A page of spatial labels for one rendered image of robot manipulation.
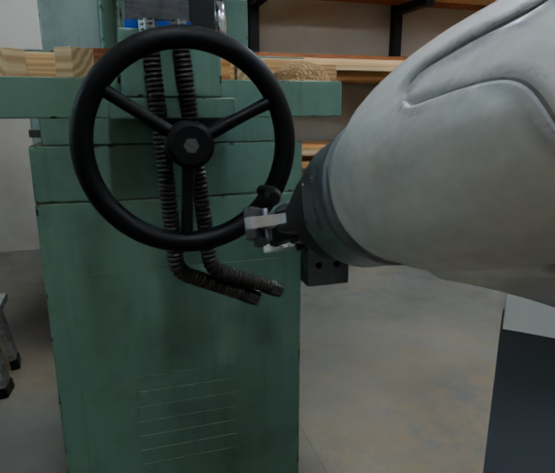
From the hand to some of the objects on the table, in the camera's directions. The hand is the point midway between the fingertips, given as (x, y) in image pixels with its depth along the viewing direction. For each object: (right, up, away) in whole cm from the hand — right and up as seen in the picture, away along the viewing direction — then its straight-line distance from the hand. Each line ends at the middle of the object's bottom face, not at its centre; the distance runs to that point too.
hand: (277, 236), depth 54 cm
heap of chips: (+4, +28, +40) cm, 49 cm away
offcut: (-41, +24, +23) cm, 53 cm away
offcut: (-31, +25, +25) cm, 47 cm away
